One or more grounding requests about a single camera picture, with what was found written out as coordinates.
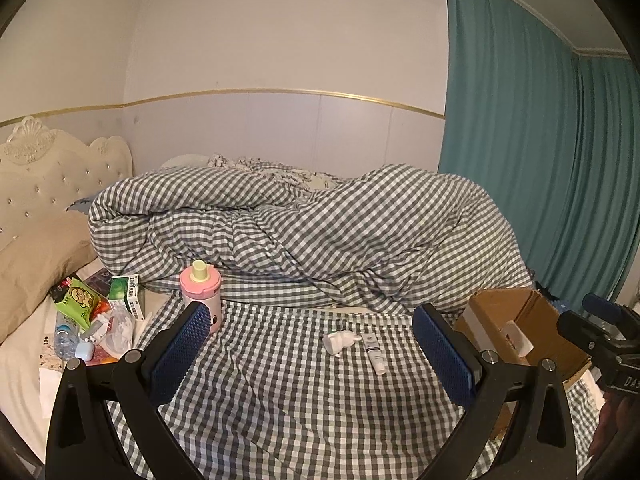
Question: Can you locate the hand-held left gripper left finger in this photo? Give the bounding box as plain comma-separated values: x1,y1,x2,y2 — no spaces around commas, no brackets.
45,301,213,480

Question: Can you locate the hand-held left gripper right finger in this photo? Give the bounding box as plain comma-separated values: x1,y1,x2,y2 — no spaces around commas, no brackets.
411,302,581,480

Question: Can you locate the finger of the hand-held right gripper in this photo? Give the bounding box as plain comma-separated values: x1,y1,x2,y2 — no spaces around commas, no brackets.
556,310,618,358
581,293,626,321

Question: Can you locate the cardboard box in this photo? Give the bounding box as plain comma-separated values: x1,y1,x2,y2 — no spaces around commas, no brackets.
454,287,593,441

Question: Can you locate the person's right hand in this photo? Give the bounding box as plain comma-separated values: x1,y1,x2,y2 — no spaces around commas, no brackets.
589,394,629,461

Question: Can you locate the crumpled clear plastic bag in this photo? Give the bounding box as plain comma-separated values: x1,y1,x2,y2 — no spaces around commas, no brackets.
100,307,136,356

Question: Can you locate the pink drinking bottle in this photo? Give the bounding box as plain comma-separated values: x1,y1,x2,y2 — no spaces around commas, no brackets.
180,260,223,336

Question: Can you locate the small white tube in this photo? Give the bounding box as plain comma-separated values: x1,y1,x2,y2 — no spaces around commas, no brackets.
363,332,387,376

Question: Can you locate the green and white box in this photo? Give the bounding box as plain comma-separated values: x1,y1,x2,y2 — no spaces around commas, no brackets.
109,274,146,321

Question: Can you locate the dark red packet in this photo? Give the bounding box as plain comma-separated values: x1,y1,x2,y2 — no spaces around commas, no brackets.
82,269,113,291

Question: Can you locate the small water bottle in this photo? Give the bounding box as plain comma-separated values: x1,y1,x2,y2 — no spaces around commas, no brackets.
54,325,83,361

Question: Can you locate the green snack packet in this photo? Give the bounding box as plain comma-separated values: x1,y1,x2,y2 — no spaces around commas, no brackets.
54,277,103,326

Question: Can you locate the grey checked bed sheet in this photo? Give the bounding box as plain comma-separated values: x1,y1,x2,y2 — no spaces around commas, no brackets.
107,290,608,480

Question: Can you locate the white paper sheet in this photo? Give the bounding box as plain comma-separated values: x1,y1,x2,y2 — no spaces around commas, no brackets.
39,367,67,411

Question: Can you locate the cream fitted sheet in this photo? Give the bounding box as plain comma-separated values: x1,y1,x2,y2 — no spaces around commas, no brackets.
0,280,171,461

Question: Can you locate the tan pillow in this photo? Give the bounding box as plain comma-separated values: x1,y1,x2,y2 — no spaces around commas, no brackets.
0,210,99,343

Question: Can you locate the grey checked duvet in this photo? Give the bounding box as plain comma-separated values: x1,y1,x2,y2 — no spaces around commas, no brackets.
87,162,532,313

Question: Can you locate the teal curtain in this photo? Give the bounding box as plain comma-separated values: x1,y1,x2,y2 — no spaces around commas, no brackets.
437,0,640,306

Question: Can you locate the patterned pillow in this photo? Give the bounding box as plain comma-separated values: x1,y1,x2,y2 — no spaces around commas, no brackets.
207,155,341,192

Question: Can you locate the cream tufted headboard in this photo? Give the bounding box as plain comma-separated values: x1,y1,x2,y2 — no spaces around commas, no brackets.
0,115,135,256

